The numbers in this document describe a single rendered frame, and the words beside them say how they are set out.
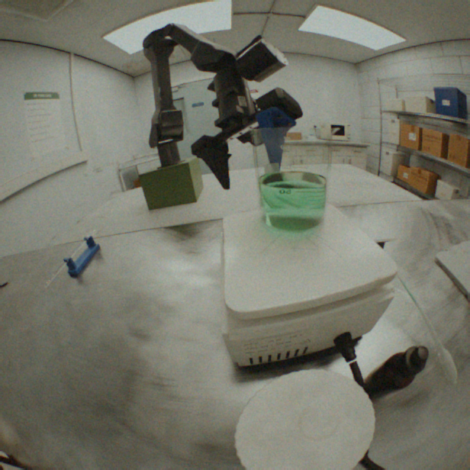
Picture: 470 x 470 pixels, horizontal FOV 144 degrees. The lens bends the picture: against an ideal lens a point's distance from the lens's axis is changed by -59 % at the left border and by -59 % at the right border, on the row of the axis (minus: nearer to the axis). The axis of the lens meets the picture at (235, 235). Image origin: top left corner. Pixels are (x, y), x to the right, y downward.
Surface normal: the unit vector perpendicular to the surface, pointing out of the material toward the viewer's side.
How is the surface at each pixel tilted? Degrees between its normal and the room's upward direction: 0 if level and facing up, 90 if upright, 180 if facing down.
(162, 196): 90
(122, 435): 0
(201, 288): 0
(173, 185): 90
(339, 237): 0
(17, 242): 90
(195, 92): 90
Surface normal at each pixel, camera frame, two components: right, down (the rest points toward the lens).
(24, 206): 0.99, -0.12
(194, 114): 0.03, 0.51
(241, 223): -0.12, -0.85
